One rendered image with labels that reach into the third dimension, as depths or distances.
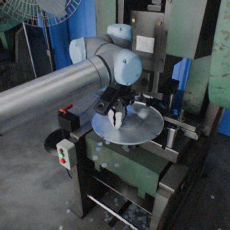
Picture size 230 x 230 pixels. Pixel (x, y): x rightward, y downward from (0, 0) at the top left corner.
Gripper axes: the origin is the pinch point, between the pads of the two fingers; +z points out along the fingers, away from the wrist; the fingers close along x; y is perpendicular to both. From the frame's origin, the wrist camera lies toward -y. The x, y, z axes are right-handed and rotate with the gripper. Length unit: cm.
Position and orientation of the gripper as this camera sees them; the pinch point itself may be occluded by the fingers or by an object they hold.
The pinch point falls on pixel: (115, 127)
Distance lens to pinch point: 78.3
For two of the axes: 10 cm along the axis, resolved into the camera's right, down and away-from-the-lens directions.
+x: -7.9, -3.4, 5.0
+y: 6.1, -4.5, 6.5
